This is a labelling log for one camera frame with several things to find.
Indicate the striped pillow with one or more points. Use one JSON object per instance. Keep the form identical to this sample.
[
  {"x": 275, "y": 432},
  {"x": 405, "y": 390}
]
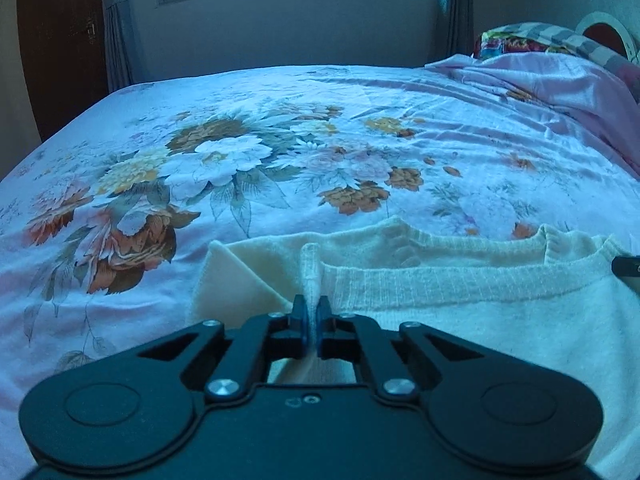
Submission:
[{"x": 550, "y": 40}]

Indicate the pink blanket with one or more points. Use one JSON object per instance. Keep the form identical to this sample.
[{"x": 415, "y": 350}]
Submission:
[{"x": 550, "y": 80}]

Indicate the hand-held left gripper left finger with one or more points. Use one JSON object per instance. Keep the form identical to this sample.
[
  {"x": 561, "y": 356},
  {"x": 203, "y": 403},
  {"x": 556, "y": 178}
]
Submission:
[{"x": 300, "y": 327}]

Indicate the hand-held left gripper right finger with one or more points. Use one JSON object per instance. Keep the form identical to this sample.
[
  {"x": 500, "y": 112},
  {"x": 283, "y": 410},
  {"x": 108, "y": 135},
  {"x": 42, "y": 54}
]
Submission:
[{"x": 324, "y": 327}]

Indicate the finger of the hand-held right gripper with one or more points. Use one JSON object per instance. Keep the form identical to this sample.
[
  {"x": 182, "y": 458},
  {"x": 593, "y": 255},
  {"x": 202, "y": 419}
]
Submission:
[{"x": 627, "y": 267}]

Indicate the grey curtain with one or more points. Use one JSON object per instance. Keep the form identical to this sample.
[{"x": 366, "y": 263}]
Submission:
[
  {"x": 115, "y": 20},
  {"x": 457, "y": 10}
]

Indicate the floral bed sheet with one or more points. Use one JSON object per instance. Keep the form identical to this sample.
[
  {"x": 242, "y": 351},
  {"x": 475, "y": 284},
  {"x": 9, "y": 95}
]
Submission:
[{"x": 250, "y": 160}]

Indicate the cream knit sweater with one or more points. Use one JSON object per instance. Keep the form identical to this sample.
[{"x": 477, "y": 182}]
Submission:
[{"x": 450, "y": 300}]

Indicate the red and white headboard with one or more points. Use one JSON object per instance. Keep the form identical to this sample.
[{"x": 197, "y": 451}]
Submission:
[{"x": 605, "y": 30}]

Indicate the dark wooden door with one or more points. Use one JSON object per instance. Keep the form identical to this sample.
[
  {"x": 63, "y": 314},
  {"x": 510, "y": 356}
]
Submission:
[{"x": 60, "y": 50}]

